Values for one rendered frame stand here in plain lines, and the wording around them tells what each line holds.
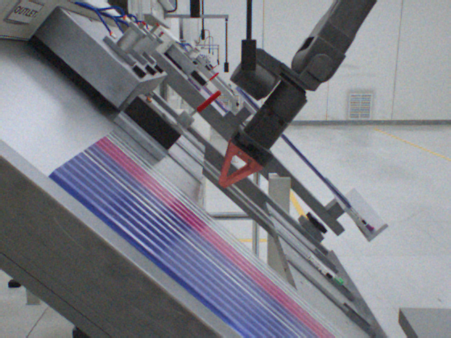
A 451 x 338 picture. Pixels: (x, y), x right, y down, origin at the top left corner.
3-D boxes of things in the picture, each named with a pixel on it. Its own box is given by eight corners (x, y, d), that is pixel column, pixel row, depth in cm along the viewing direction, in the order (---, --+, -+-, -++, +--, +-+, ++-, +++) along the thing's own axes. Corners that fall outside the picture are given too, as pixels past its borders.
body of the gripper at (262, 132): (235, 142, 73) (264, 105, 72) (233, 132, 83) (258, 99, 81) (267, 166, 74) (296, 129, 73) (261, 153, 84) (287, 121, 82)
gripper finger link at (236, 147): (204, 177, 76) (239, 133, 75) (206, 167, 83) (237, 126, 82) (237, 200, 77) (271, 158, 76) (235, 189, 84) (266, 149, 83)
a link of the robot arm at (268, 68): (337, 63, 72) (319, 63, 80) (282, 15, 69) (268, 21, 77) (291, 125, 73) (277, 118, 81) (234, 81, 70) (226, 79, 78)
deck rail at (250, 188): (311, 269, 107) (330, 251, 106) (313, 274, 105) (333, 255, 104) (70, 54, 95) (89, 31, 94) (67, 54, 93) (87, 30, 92)
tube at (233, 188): (336, 284, 85) (341, 280, 85) (338, 287, 84) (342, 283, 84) (127, 97, 77) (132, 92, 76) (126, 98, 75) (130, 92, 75)
